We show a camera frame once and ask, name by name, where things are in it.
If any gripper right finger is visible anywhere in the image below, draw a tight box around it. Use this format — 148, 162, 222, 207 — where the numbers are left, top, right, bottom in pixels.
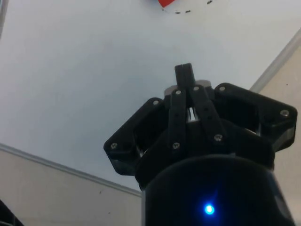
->
184, 62, 298, 152

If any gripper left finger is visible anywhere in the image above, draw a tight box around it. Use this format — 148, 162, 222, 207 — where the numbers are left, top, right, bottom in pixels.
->
103, 64, 189, 177

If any red cube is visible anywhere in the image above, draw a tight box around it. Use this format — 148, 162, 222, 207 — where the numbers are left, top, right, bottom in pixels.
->
157, 0, 180, 9

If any flat whiteboard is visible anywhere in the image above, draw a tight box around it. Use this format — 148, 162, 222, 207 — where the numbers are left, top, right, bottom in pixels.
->
0, 0, 301, 197

